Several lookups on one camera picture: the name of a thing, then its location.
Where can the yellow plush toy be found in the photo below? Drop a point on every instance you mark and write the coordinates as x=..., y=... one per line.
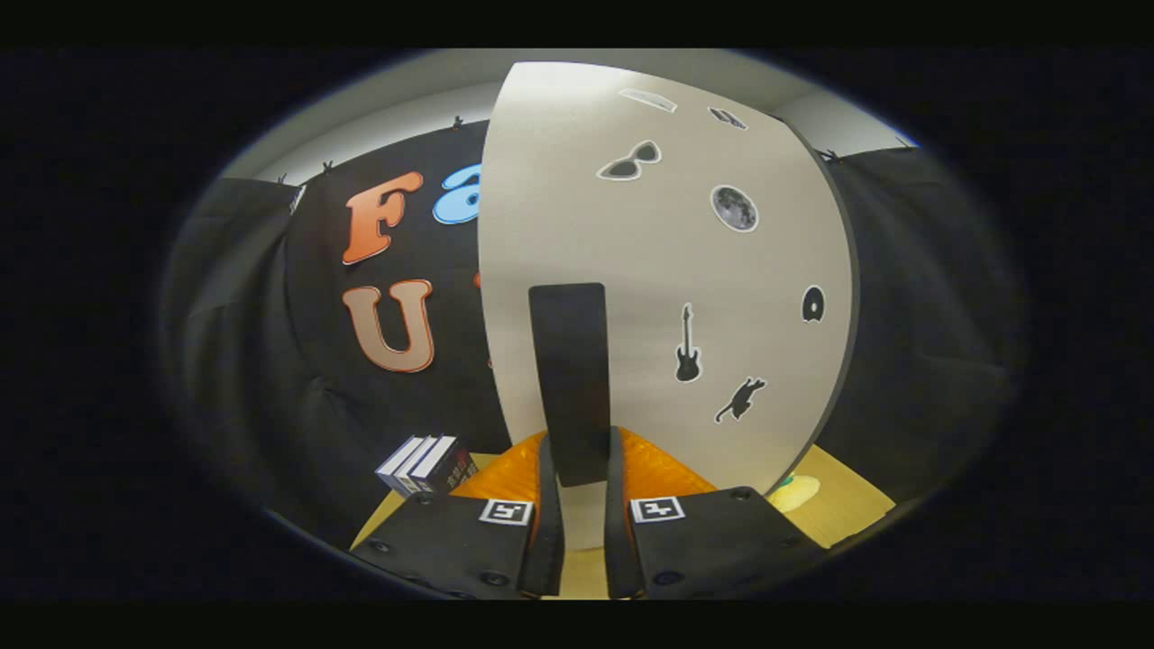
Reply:
x=798, y=492

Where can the white spine book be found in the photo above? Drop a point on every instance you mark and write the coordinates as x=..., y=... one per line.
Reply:
x=416, y=461

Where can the dark blue cover book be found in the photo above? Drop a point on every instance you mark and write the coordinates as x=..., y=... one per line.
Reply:
x=455, y=467

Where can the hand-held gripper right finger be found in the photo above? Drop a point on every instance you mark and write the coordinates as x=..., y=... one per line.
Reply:
x=712, y=541

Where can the black backdrop cloth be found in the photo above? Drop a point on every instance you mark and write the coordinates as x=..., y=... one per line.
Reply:
x=270, y=361

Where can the blue spine book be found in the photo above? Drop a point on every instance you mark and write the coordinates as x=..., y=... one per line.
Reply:
x=395, y=464

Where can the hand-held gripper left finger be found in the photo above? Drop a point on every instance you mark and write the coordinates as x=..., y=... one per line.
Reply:
x=442, y=545

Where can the beige cabinet door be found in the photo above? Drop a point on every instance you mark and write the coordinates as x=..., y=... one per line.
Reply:
x=649, y=252

